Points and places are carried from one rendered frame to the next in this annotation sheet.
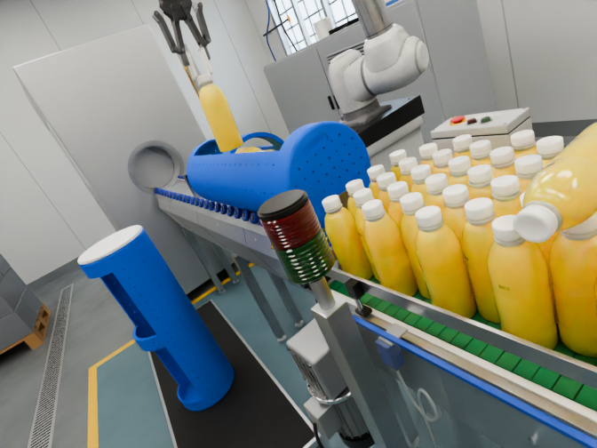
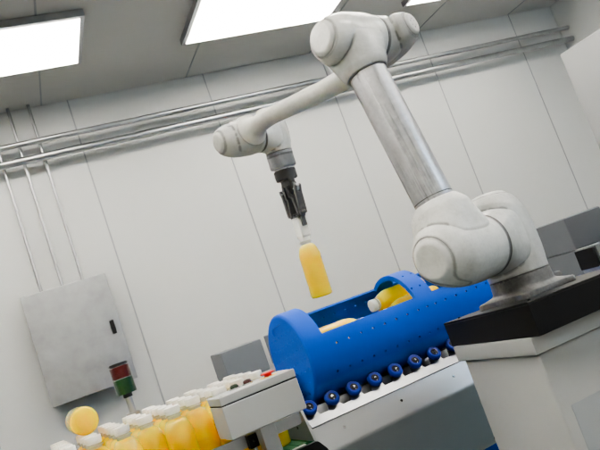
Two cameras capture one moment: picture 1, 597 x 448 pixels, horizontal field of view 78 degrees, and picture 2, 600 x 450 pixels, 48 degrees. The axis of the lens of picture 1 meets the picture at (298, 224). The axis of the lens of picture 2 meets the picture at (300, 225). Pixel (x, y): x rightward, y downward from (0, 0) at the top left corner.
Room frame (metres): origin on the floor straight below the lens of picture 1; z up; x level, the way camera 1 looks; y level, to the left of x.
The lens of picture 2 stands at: (1.07, -2.15, 1.23)
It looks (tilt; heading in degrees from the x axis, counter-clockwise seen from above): 7 degrees up; 89
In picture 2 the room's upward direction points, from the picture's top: 20 degrees counter-clockwise
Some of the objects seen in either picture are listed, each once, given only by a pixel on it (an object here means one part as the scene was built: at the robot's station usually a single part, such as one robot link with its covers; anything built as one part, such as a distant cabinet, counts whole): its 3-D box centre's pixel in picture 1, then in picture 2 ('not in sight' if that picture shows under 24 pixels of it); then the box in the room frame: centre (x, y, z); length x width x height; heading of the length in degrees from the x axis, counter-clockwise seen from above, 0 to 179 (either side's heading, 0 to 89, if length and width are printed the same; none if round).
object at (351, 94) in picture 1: (352, 79); (500, 235); (1.57, -0.44, 1.23); 0.18 x 0.16 x 0.22; 42
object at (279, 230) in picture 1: (290, 222); (120, 371); (0.41, 0.01, 1.23); 0.06 x 0.06 x 0.04
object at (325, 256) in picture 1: (304, 252); (124, 386); (0.41, 0.01, 1.18); 0.06 x 0.06 x 0.05
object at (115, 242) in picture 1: (110, 244); not in sight; (1.53, 0.75, 1.03); 0.28 x 0.28 x 0.01
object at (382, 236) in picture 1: (388, 252); not in sight; (0.63, -0.14, 1.00); 0.07 x 0.07 x 0.19
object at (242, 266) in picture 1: (260, 299); not in sight; (1.83, 0.37, 0.31); 0.06 x 0.06 x 0.63; 26
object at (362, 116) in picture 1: (358, 112); (529, 283); (1.60, -0.43, 1.10); 0.22 x 0.18 x 0.06; 28
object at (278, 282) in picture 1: (279, 284); not in sight; (1.89, 0.24, 0.31); 0.06 x 0.06 x 0.63; 26
